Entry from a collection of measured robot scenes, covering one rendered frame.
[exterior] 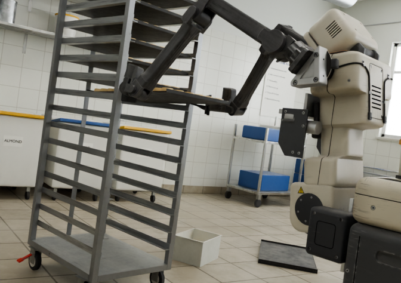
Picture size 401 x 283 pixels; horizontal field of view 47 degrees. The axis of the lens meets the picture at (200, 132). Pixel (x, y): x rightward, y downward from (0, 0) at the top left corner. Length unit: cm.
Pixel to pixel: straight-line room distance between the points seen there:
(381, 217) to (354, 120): 37
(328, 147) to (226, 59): 462
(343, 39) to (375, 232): 62
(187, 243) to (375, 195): 193
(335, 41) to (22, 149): 328
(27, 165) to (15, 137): 27
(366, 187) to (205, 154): 479
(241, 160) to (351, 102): 490
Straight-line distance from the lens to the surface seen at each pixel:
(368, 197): 130
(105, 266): 238
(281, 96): 676
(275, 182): 593
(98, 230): 218
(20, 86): 499
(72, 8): 263
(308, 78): 144
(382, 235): 129
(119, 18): 225
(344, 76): 150
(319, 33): 162
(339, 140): 156
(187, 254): 307
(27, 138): 435
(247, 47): 635
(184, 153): 240
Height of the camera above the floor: 89
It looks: 1 degrees down
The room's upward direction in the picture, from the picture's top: 8 degrees clockwise
